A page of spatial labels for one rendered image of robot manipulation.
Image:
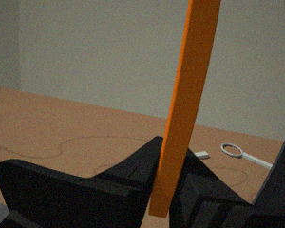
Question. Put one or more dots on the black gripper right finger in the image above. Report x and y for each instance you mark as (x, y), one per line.
(202, 200)

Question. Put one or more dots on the grey ring with straight handle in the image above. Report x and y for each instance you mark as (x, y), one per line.
(246, 156)
(201, 155)

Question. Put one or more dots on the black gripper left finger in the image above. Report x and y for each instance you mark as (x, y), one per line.
(115, 198)

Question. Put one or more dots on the orange bar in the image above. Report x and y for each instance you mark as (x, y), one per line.
(195, 53)

